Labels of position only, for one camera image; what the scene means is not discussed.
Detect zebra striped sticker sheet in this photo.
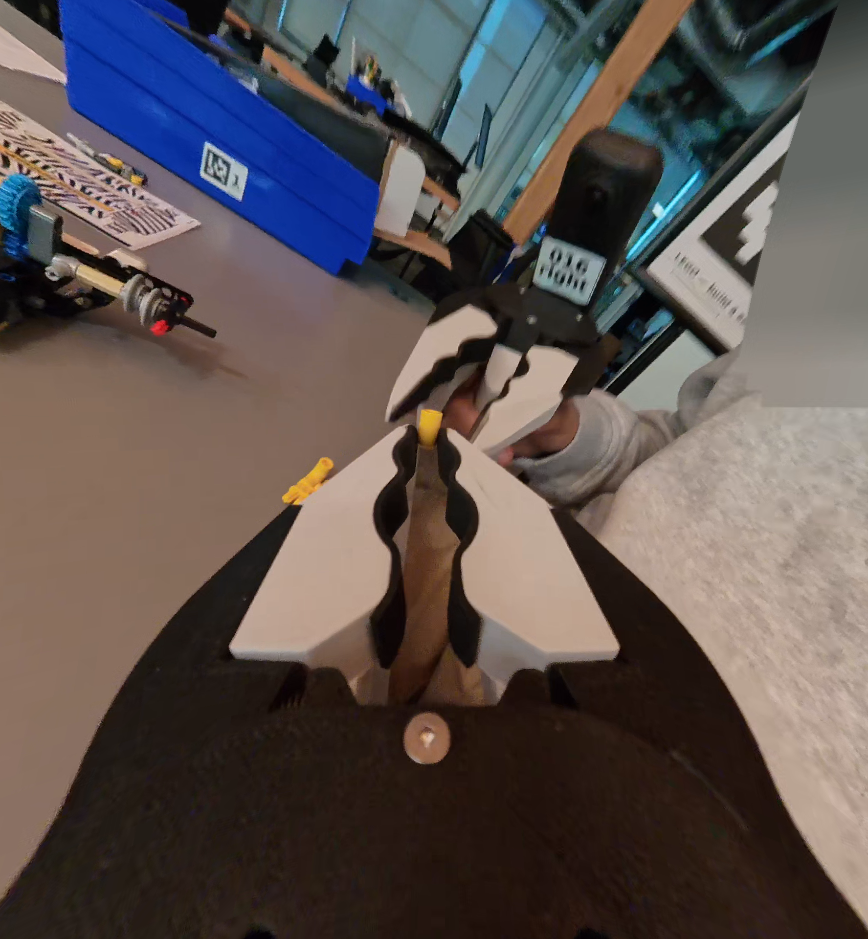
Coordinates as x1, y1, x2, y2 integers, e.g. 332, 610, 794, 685
0, 95, 201, 249

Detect wooden beam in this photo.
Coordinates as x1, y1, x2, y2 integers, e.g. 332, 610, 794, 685
502, 0, 696, 245

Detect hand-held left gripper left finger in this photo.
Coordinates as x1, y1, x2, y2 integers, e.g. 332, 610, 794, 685
228, 424, 418, 669

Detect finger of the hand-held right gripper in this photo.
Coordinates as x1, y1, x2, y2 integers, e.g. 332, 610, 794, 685
469, 343, 580, 450
384, 304, 507, 425

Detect white board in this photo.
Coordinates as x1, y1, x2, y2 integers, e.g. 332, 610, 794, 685
374, 139, 427, 239

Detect black and white printed sign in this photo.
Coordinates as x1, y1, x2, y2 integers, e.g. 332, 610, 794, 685
643, 110, 801, 353

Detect blue plastic bin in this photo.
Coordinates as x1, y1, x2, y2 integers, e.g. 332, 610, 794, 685
58, 0, 381, 278

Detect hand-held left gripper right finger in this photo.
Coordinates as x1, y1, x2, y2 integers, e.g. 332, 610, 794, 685
434, 425, 622, 672

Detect yellow and black lego strip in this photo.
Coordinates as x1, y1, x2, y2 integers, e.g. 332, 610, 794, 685
66, 132, 149, 188

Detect person's right forearm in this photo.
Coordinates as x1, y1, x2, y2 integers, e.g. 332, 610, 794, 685
511, 351, 750, 514

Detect person's grey sweatshirt torso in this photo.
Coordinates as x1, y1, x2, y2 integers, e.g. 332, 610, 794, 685
573, 403, 868, 939

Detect white paper sheet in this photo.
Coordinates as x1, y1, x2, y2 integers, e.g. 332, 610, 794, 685
0, 0, 68, 85

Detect person's beige trousers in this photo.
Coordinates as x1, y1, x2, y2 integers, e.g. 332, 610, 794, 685
388, 444, 482, 707

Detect person's right hand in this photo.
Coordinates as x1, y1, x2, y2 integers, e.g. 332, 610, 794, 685
448, 374, 583, 470

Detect thin yellow lego connector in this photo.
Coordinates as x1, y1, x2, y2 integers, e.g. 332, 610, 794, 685
282, 457, 334, 506

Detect partly built lego vehicle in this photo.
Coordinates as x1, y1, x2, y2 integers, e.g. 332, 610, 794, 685
0, 172, 218, 344

